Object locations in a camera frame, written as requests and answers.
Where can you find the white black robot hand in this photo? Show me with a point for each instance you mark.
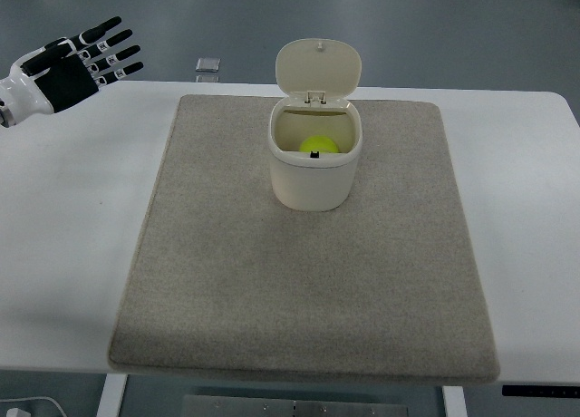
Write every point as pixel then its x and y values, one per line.
pixel 65 72

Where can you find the yellow tennis ball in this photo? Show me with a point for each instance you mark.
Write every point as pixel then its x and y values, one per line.
pixel 318 144

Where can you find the small clear floor plate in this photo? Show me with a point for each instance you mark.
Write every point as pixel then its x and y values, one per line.
pixel 208 64

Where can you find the grey felt mat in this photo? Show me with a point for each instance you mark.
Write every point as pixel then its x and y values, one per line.
pixel 226 281

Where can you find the beige bin with lid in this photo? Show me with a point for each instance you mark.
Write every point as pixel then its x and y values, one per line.
pixel 317 76

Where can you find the white left table leg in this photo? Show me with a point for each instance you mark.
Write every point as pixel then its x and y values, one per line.
pixel 112 395

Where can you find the white table leg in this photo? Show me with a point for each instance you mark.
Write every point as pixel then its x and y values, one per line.
pixel 112 395
pixel 454 401

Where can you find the white power adapter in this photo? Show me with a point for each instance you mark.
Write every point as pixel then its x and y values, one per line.
pixel 17 412

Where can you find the white right table leg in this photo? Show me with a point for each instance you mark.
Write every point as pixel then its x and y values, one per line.
pixel 454 401

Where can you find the black table control panel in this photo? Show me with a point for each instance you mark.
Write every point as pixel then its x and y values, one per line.
pixel 541 391

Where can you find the metal base plate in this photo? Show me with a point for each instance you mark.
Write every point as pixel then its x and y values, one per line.
pixel 206 405

